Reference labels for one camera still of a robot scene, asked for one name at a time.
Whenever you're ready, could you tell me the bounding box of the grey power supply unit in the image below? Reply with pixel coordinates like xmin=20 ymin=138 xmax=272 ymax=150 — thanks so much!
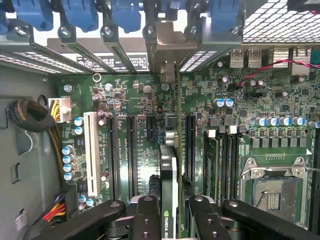
xmin=0 ymin=62 xmax=62 ymax=240

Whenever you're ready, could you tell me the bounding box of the dark grey pc case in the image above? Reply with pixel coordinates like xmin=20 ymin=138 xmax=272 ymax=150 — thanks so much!
xmin=0 ymin=0 xmax=320 ymax=240

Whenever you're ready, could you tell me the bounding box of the short black expansion slot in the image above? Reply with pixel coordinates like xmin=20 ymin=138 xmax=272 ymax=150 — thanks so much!
xmin=145 ymin=115 xmax=159 ymax=141

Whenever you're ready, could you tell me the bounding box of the dark installed ram stick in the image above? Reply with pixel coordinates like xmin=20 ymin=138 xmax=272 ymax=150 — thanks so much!
xmin=203 ymin=129 xmax=221 ymax=201

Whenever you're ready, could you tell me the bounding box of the metal slot cover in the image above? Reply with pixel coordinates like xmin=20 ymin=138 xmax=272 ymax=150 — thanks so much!
xmin=100 ymin=24 xmax=137 ymax=74
xmin=58 ymin=25 xmax=117 ymax=75
xmin=144 ymin=24 xmax=157 ymax=75

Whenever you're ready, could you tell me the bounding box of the black braided cable bundle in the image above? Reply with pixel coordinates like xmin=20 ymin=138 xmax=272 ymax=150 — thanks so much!
xmin=8 ymin=98 xmax=66 ymax=186

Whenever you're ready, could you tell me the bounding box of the red and black fan wire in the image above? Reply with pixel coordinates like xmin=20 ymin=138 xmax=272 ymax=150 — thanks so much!
xmin=235 ymin=58 xmax=320 ymax=89

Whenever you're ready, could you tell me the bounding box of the white expansion slot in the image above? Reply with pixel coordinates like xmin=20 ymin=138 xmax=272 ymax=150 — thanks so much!
xmin=83 ymin=111 xmax=101 ymax=199

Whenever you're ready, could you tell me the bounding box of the green motherboard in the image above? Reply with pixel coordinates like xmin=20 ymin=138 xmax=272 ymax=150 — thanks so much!
xmin=57 ymin=49 xmax=320 ymax=240

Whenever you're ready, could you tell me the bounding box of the white power connector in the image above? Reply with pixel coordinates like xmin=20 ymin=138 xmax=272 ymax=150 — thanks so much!
xmin=47 ymin=97 xmax=72 ymax=124

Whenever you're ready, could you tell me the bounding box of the long black expansion slot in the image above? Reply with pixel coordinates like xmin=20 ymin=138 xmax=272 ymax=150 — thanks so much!
xmin=125 ymin=115 xmax=139 ymax=199
xmin=184 ymin=114 xmax=198 ymax=181
xmin=105 ymin=115 xmax=120 ymax=201

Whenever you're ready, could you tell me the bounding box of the cpu socket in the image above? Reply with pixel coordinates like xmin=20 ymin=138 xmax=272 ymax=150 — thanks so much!
xmin=239 ymin=155 xmax=314 ymax=231

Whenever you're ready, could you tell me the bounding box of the red and yellow wire bundle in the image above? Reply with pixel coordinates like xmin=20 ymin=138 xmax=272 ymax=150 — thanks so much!
xmin=41 ymin=195 xmax=67 ymax=224

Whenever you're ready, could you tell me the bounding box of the blue slot clip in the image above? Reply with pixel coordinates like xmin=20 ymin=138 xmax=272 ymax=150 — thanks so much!
xmin=110 ymin=0 xmax=143 ymax=34
xmin=10 ymin=0 xmax=54 ymax=31
xmin=0 ymin=7 xmax=9 ymax=35
xmin=60 ymin=0 xmax=99 ymax=33
xmin=208 ymin=0 xmax=241 ymax=39

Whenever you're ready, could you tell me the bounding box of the silver usb port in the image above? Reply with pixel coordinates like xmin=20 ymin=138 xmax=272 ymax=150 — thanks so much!
xmin=229 ymin=48 xmax=245 ymax=69
xmin=247 ymin=48 xmax=263 ymax=69

